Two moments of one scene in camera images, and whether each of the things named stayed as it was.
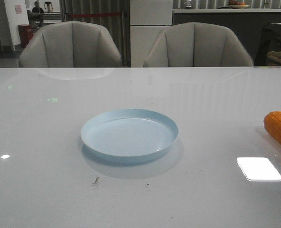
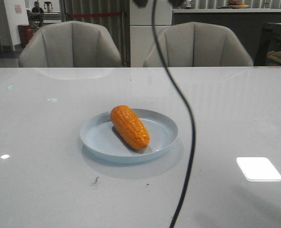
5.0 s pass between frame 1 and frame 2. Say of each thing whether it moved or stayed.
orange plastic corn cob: moved
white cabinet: stayed
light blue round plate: stayed
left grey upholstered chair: stayed
